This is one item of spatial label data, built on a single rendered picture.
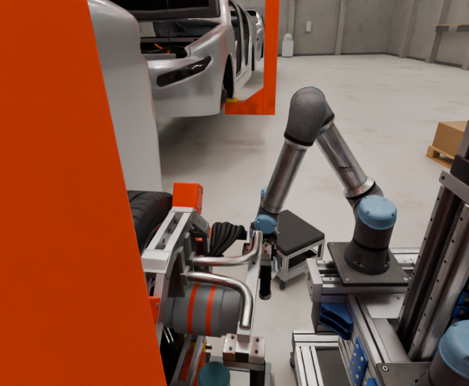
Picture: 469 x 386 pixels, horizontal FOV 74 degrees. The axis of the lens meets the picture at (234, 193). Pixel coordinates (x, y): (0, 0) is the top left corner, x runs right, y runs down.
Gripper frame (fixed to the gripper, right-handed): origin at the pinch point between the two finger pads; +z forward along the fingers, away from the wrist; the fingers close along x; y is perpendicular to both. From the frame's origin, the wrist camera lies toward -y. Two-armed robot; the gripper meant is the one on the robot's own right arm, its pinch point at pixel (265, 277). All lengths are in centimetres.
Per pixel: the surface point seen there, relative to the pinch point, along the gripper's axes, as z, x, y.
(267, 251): 1.5, 0.3, 12.0
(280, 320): -53, 8, -83
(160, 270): 29.8, -21.5, 27.4
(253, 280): 17.6, -2.6, 15.0
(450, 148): -310, 208, -61
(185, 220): 12.7, -20.6, 29.1
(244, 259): 13.0, -5.5, 18.0
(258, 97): -343, -27, -8
